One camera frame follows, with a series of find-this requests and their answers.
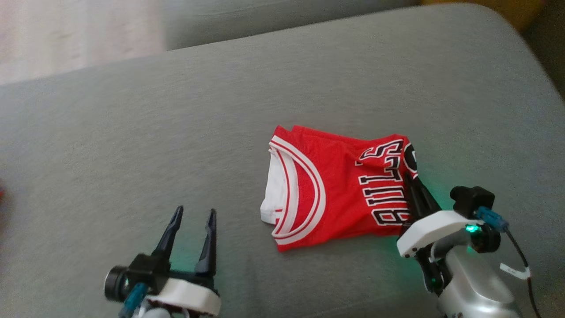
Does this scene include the white cable label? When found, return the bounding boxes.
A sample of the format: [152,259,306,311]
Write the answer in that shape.
[500,262,531,280]

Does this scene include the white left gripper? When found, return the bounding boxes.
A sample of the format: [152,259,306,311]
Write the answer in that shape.
[104,205,222,317]

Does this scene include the small grey sofa cushion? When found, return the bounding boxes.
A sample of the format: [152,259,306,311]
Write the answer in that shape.
[161,0,424,51]

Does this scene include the large grey sofa seat cushion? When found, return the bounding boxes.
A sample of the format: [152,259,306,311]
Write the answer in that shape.
[0,4,565,318]

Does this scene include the red basketball jersey white sleeves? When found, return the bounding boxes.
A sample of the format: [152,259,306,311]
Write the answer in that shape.
[260,125,419,253]

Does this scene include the blue cable connector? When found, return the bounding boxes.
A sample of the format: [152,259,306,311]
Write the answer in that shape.
[475,206,509,233]
[118,283,149,318]

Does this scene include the blue left cable connector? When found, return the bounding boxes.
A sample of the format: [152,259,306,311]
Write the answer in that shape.
[118,283,149,318]

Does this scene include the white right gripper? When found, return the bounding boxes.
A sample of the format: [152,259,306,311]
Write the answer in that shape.
[396,173,502,295]

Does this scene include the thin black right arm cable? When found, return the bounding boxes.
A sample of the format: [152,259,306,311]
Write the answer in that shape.
[503,227,543,318]

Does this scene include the blue right cable connector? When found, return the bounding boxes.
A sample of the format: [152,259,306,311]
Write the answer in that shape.
[475,206,509,233]

